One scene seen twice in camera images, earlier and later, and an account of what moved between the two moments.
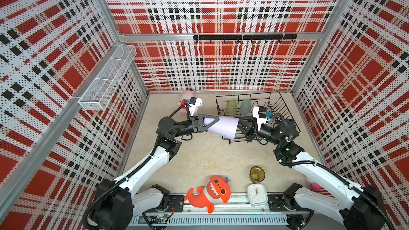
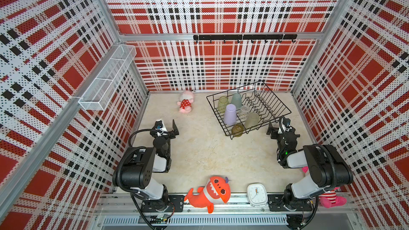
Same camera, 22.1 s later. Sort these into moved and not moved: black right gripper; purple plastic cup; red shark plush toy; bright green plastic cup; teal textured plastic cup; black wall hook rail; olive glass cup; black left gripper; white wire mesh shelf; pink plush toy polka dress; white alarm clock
Moved: olive glass cup; black right gripper; teal textured plastic cup; bright green plastic cup; black left gripper; purple plastic cup
Not moved: red shark plush toy; pink plush toy polka dress; black wall hook rail; white wire mesh shelf; white alarm clock
